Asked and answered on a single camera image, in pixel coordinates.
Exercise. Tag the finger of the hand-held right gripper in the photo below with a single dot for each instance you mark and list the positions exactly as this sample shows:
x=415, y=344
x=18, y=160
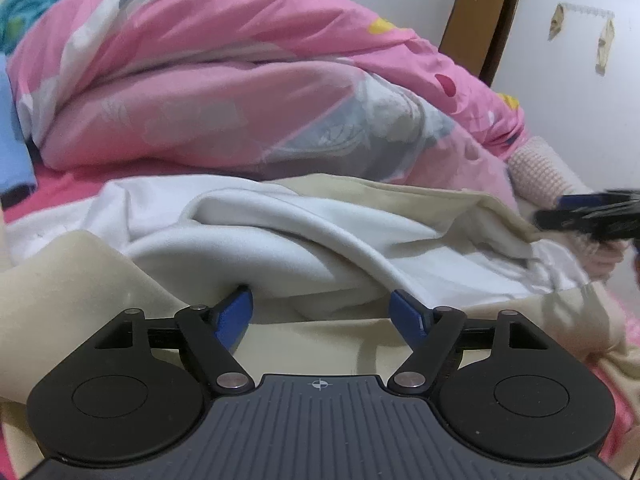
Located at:
x=575, y=220

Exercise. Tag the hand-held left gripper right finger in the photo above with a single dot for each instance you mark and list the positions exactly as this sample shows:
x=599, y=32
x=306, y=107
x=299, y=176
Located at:
x=407, y=322

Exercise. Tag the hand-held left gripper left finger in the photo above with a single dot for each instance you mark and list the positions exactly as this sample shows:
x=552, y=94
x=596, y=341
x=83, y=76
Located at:
x=235, y=317

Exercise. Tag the beige zip jacket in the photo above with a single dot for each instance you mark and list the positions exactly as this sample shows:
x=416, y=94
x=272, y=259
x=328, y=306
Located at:
x=310, y=240

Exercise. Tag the pink checked folded towel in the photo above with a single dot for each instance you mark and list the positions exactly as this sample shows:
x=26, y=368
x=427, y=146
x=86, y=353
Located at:
x=540, y=175

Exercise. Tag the pink floral fleece blanket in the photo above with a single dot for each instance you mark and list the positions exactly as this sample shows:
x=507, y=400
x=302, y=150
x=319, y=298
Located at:
x=60, y=185

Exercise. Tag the brown wooden door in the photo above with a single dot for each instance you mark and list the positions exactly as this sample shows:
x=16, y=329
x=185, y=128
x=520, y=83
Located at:
x=480, y=20

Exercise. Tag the pink printed quilt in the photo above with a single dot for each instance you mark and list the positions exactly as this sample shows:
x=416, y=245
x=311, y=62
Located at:
x=225, y=85

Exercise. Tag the blue folded cloth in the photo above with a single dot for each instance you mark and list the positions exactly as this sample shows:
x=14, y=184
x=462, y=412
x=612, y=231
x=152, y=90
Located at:
x=12, y=135

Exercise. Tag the wall hook rail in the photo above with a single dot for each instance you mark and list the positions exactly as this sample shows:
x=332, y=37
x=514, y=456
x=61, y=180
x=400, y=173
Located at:
x=590, y=10

